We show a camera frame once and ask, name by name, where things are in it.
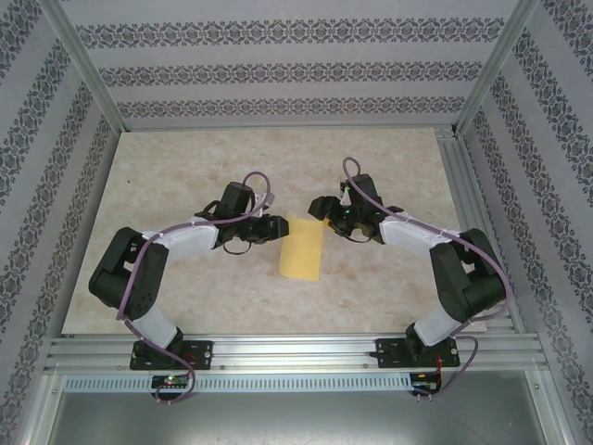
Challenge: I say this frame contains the yellow paper sheet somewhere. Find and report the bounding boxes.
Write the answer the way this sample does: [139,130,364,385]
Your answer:
[278,213,324,283]

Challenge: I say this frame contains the grey sheet metal panel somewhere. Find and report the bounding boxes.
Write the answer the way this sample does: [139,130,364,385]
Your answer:
[27,370,571,445]

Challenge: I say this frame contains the circuit board with orange part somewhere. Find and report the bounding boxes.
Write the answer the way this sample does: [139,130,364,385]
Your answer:
[410,372,444,390]

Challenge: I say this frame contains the circuit board with green light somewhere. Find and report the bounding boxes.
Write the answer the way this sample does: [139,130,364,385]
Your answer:
[151,374,190,389]

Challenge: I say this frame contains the left gripper thin black cable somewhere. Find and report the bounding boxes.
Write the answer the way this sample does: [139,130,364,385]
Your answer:
[221,240,254,256]

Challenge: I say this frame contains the aluminium side rail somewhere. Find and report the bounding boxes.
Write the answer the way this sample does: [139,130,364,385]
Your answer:
[435,124,524,335]

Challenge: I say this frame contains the aluminium mounting rail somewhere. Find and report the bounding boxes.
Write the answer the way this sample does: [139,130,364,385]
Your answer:
[44,334,543,375]

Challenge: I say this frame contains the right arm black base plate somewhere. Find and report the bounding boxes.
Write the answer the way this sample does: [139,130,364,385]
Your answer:
[375,337,461,370]

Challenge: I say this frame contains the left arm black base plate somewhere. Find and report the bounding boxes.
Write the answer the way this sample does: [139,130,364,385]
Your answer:
[131,339,214,372]

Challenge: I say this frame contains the slotted grey cable duct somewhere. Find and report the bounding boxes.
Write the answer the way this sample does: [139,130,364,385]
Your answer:
[62,373,418,394]

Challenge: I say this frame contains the aluminium frame post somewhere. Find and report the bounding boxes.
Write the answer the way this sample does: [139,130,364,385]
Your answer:
[453,0,543,138]
[41,0,126,135]

